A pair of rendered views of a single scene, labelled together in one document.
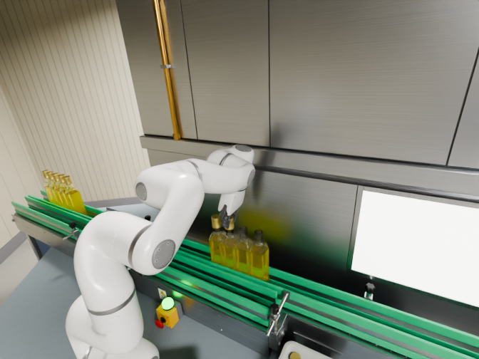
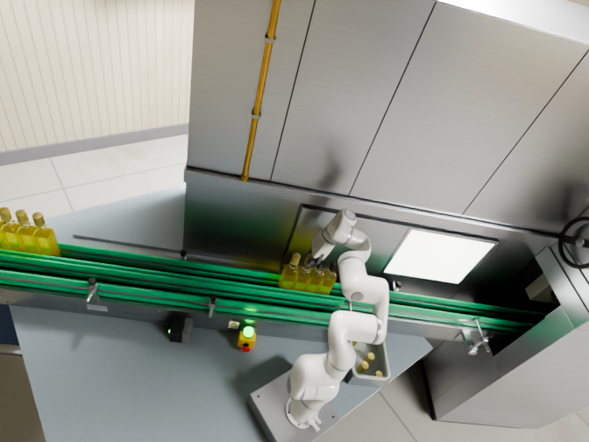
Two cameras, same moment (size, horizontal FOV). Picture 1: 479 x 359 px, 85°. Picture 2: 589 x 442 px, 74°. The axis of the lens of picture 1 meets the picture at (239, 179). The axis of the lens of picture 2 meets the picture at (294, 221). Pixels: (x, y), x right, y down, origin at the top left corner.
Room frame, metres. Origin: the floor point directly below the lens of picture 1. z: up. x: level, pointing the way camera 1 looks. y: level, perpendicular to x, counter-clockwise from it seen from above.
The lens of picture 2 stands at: (0.12, 0.87, 2.37)
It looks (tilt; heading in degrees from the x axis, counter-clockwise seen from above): 44 degrees down; 316
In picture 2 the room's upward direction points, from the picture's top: 19 degrees clockwise
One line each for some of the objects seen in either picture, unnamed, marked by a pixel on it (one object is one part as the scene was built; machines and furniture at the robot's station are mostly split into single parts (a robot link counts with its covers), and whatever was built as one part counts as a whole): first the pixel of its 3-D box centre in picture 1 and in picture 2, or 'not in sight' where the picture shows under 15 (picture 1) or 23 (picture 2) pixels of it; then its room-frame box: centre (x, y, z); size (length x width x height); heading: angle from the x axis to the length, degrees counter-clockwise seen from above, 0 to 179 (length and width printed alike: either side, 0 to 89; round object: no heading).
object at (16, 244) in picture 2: (63, 195); (14, 235); (1.40, 1.04, 1.02); 0.06 x 0.06 x 0.28; 59
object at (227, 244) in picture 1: (232, 258); (300, 281); (0.81, 0.05, 0.99); 0.06 x 0.06 x 0.21; 59
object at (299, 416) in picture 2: not in sight; (309, 407); (0.35, 0.26, 0.91); 0.16 x 0.13 x 0.15; 15
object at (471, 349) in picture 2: not in sight; (474, 340); (0.25, -0.64, 0.90); 0.17 x 0.05 x 0.23; 149
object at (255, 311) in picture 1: (99, 243); (136, 294); (1.04, 0.69, 0.92); 1.75 x 0.01 x 0.08; 59
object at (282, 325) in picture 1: (279, 330); not in sight; (0.59, -0.10, 0.85); 0.09 x 0.04 x 0.07; 149
